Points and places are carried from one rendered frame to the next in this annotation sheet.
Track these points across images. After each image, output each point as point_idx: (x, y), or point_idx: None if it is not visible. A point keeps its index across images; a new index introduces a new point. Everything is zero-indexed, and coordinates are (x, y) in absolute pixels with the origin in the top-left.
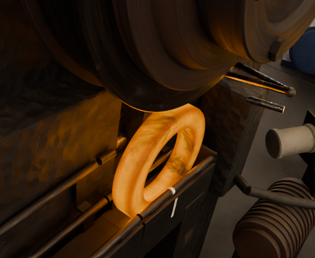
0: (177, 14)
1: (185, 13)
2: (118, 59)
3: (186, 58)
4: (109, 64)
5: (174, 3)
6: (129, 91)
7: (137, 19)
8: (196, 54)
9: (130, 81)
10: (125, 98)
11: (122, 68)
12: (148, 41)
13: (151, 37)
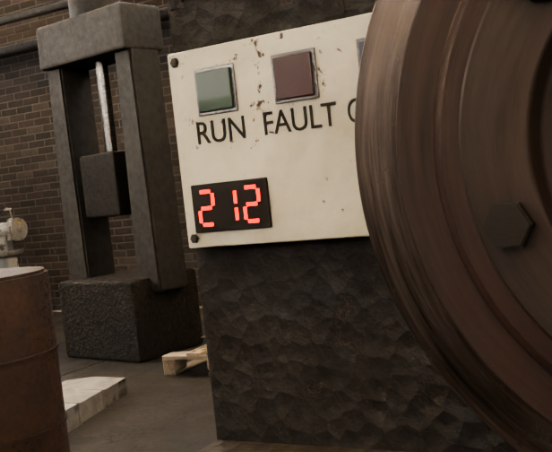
0: (482, 283)
1: (502, 285)
2: (470, 356)
3: None
4: (450, 356)
5: (470, 265)
6: (511, 424)
7: (448, 288)
8: None
9: (508, 404)
10: (504, 432)
11: (482, 373)
12: (483, 329)
13: (488, 325)
